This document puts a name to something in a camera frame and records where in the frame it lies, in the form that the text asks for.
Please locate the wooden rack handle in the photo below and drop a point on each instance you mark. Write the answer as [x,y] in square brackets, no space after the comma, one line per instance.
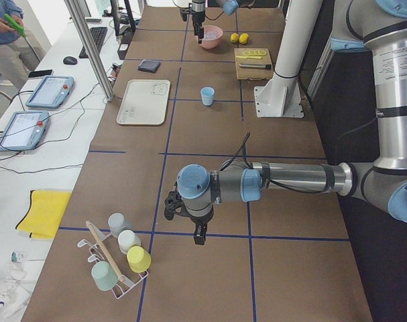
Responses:
[99,238]

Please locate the white cup on rack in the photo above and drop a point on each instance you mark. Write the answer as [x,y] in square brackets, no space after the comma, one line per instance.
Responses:
[127,239]

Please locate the grey folded cloth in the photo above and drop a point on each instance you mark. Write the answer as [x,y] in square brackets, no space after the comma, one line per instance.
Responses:
[149,65]

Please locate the yellow plastic knife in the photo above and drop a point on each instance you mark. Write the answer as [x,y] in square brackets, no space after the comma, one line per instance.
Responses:
[249,57]

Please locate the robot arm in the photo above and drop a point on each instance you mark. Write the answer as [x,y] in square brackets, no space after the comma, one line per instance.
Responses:
[377,26]
[228,6]

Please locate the black keyboard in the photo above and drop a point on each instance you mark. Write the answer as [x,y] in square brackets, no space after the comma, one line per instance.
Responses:
[98,34]

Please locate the white crumpled cloth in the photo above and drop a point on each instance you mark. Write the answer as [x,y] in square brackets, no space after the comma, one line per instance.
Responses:
[13,295]

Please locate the black power adapter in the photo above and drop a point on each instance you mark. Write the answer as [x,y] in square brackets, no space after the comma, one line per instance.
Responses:
[122,51]

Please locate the person in blue sweater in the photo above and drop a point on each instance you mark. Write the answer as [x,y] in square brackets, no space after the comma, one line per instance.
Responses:
[18,56]

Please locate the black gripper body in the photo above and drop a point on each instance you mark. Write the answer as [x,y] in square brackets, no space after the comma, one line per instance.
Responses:
[198,17]
[199,222]

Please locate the light blue plastic cup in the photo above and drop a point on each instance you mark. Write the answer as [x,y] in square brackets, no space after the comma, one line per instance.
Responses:
[207,95]

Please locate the steel muddler black tip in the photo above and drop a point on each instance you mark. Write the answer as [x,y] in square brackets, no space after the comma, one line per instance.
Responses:
[256,66]

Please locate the black computer mouse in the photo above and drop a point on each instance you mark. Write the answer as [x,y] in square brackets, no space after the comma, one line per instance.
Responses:
[70,60]

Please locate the whole yellow lemon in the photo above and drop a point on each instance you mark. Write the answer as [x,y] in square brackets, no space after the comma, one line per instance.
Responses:
[234,38]
[243,38]

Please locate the aluminium frame post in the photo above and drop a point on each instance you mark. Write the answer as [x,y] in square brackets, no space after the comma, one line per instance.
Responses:
[78,18]

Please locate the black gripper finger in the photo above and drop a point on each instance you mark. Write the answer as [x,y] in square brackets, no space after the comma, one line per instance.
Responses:
[196,27]
[201,36]
[200,234]

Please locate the pink bowl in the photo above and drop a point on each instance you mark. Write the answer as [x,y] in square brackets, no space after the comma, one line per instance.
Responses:
[212,43]

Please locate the cream bear serving tray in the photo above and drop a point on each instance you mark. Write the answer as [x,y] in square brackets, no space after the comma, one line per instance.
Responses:
[144,102]

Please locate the grey cup on rack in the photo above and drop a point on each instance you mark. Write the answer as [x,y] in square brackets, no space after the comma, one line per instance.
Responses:
[117,223]

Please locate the bamboo cutting board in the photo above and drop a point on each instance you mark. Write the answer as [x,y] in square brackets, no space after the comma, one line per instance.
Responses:
[253,74]

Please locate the yellow cup on rack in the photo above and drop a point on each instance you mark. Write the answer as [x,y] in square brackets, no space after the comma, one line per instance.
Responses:
[139,259]

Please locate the green cup on rack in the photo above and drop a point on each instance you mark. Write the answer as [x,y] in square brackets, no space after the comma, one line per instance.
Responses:
[104,276]

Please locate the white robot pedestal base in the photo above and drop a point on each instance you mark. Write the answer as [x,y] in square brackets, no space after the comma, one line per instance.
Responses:
[280,97]

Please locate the clear ice cubes pile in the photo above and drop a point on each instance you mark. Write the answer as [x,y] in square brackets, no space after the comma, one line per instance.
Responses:
[211,34]

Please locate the green tool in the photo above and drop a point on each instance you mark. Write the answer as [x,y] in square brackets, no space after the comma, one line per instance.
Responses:
[21,31]

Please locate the blue teach pendant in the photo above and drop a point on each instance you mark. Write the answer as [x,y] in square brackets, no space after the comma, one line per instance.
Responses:
[51,92]
[24,131]

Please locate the yellow cloth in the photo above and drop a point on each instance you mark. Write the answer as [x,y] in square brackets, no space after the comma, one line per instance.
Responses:
[44,214]

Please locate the white wire cup rack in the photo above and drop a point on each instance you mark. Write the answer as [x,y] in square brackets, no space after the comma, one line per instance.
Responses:
[132,279]

